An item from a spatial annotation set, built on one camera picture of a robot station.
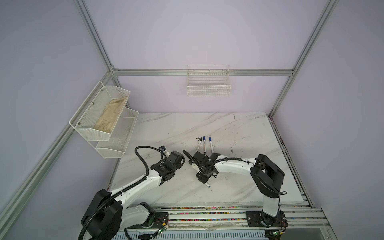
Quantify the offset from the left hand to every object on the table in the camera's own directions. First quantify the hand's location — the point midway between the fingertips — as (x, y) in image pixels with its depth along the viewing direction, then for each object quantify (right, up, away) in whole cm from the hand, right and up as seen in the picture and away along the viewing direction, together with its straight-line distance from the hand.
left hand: (173, 161), depth 86 cm
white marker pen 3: (+19, +6, +15) cm, 25 cm away
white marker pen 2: (+15, +8, +18) cm, 25 cm away
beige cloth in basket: (-34, +27, -5) cm, 44 cm away
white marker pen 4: (+23, +8, +16) cm, 29 cm away
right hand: (+16, -10, +2) cm, 19 cm away
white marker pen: (+20, -13, -1) cm, 24 cm away
